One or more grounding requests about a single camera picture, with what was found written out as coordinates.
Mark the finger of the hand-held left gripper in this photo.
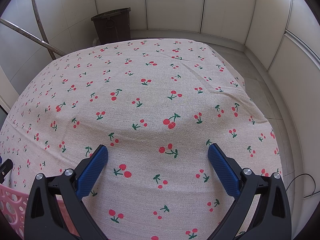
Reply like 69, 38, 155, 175
0, 158, 13, 183

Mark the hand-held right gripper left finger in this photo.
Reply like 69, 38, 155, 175
24, 144, 109, 240

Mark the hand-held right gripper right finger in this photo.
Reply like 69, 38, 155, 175
208, 143, 293, 240

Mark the pink perforated plastic basket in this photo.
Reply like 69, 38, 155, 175
0, 183, 77, 240

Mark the cherry print tablecloth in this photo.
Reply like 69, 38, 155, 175
0, 38, 283, 240

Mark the slanted metal pole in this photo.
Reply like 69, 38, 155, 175
0, 18, 67, 56

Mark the dark brown trash bin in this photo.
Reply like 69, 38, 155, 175
91, 8, 132, 46

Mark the upright metal pole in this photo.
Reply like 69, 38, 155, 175
30, 0, 56, 60

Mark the thin black cable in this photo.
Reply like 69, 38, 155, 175
286, 174, 320, 199

